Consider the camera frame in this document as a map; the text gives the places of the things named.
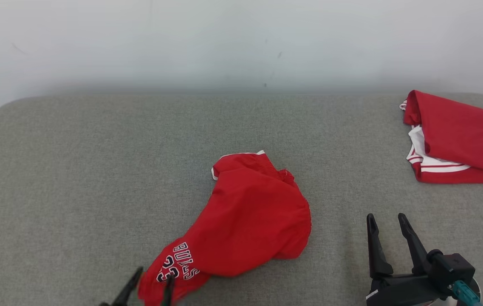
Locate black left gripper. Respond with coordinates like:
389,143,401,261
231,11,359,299
99,266,176,306

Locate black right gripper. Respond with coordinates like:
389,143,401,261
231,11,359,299
366,213,450,306

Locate red basketball shorts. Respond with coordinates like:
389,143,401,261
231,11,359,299
138,150,312,306

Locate red white basketball jersey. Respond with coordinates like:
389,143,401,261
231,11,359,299
399,90,483,185

